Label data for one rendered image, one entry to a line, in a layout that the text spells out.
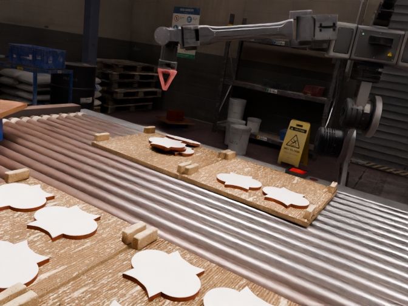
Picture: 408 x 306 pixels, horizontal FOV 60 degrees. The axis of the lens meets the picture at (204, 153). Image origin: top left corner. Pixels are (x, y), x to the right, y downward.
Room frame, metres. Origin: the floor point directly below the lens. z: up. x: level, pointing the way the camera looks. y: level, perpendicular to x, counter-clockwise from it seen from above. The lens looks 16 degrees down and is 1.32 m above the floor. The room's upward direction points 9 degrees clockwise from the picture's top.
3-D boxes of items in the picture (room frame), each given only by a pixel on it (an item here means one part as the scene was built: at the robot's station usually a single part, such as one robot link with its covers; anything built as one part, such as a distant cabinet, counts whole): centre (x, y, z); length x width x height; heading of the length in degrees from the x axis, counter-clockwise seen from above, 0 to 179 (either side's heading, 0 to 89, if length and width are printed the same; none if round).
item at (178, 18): (7.00, 0.72, 1.55); 0.61 x 0.02 x 0.91; 61
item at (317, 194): (1.10, -0.20, 0.93); 0.41 x 0.35 x 0.02; 60
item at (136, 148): (1.31, 0.15, 0.93); 0.41 x 0.35 x 0.02; 59
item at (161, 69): (1.28, 0.17, 1.21); 0.07 x 0.07 x 0.09; 8
